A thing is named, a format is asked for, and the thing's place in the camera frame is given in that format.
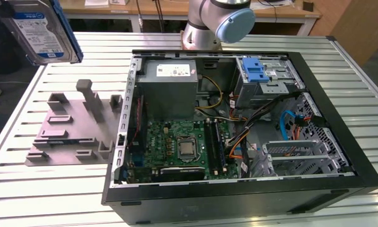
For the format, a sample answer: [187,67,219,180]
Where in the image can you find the blue plastic drive latch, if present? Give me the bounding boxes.
[243,58,271,83]

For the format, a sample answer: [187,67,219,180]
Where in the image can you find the hard disk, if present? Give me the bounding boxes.
[0,0,84,66]

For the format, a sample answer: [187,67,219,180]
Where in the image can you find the black wire bundle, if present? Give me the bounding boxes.
[242,94,294,140]

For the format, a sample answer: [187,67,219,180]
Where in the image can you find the metal optical drive cage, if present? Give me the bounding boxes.
[235,56,306,109]

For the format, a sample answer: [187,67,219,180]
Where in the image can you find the white paper sheet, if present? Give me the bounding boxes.
[84,0,110,9]

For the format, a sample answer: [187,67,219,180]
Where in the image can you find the green motherboard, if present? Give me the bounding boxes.
[147,118,240,181]

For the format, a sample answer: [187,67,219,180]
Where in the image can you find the blue data wire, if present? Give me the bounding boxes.
[280,110,306,144]

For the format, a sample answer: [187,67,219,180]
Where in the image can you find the wooden desk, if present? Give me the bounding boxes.
[59,0,323,36]

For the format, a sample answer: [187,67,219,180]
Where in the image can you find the yellow and black wires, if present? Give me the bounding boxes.
[196,75,224,110]

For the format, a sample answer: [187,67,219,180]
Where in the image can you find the grey power supply unit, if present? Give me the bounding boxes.
[138,59,200,121]

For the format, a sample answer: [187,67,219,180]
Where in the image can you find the silver CPU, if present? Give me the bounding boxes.
[178,141,199,159]

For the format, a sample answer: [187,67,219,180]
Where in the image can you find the multicoloured power wire with connector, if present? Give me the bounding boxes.
[294,114,328,142]

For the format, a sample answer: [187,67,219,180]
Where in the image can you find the thin red wire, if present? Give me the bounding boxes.
[136,95,146,145]

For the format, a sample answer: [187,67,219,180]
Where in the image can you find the metal disk bay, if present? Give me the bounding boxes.
[262,140,346,177]

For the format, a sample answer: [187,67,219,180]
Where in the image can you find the black PC case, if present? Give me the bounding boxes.
[100,48,378,225]

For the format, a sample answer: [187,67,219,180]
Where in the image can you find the brown wooden cabinet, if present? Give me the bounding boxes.
[311,0,378,67]

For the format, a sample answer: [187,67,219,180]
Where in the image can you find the black graphics card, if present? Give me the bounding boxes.
[151,165,207,183]

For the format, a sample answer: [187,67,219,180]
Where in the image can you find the grey parts rack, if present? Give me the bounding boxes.
[24,79,124,166]

